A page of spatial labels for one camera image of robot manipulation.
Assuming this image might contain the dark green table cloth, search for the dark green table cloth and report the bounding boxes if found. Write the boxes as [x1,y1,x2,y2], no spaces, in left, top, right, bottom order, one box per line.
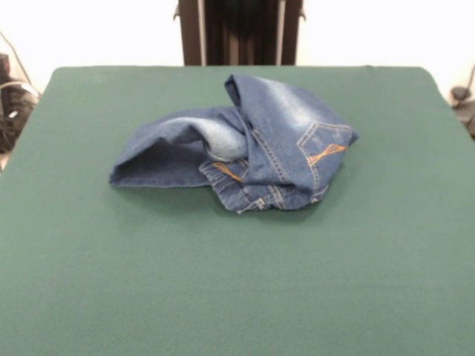
[0,65,475,356]

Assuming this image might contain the blue denim jeans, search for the blue denim jeans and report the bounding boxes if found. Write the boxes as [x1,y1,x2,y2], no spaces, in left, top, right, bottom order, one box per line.
[108,73,360,215]

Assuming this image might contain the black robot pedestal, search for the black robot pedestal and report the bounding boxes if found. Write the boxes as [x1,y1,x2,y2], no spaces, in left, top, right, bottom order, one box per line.
[174,0,307,67]

